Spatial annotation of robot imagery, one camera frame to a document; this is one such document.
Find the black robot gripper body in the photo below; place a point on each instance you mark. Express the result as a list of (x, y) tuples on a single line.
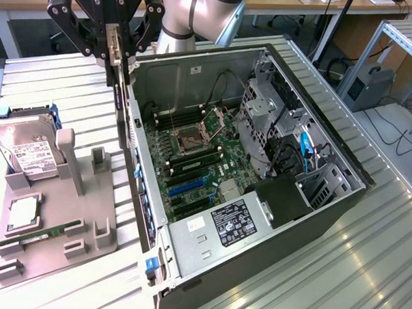
[(106, 6)]

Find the graphics card with black fan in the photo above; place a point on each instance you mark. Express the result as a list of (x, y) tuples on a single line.
[(114, 48)]

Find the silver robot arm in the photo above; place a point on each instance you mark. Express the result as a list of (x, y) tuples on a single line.
[(185, 10)]

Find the black office chair base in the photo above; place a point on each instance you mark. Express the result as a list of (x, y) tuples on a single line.
[(55, 40), (280, 19)]

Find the black RAM slot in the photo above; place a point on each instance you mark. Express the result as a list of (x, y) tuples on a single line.
[(178, 122), (175, 112), (192, 155)]

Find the thin metal locking lever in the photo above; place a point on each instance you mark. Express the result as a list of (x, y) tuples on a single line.
[(172, 119)]

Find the metal socket cover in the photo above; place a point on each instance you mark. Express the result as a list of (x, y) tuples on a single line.
[(212, 122)]

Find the CPU socket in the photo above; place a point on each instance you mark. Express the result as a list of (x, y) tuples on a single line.
[(189, 140)]

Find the silver hard disk drive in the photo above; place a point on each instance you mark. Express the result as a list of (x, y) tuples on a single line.
[(32, 147)]

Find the silver drive cage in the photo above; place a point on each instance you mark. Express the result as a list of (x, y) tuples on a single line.
[(268, 104)]

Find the RAM stick with grey label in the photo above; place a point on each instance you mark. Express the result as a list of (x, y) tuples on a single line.
[(195, 165)]

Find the green motherboard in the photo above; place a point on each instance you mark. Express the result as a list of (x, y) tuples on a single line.
[(233, 155)]

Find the black expansion slot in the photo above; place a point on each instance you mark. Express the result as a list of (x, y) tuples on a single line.
[(193, 212), (184, 181), (190, 203)]

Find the blue expansion slot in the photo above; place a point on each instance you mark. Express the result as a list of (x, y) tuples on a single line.
[(187, 190)]

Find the black slanted pole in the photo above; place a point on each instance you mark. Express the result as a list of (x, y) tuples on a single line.
[(335, 25)]

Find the silver chipset heatsink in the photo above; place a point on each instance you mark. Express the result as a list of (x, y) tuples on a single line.
[(230, 189)]

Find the silver CPU chip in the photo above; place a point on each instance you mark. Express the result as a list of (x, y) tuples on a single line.
[(24, 213)]

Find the grey plastic parts rack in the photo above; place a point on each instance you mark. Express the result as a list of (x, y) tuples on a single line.
[(52, 223)]

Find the green RAM stick white label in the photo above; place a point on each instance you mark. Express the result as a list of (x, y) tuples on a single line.
[(35, 237)]

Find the grey power supply unit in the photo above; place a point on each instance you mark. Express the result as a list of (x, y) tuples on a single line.
[(195, 246)]

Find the grey equipment box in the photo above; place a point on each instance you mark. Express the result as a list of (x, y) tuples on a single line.
[(369, 90)]

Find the silver disk bay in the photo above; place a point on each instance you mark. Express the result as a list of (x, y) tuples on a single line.
[(324, 192)]

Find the blue case latch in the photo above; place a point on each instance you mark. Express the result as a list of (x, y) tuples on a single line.
[(150, 265)]

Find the black open PC case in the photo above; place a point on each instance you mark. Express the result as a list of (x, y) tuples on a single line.
[(254, 293)]

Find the blue disk carrier bracket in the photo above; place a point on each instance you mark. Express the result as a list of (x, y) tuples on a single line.
[(55, 115)]

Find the black intrusion switch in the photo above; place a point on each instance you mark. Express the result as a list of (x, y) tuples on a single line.
[(138, 122)]

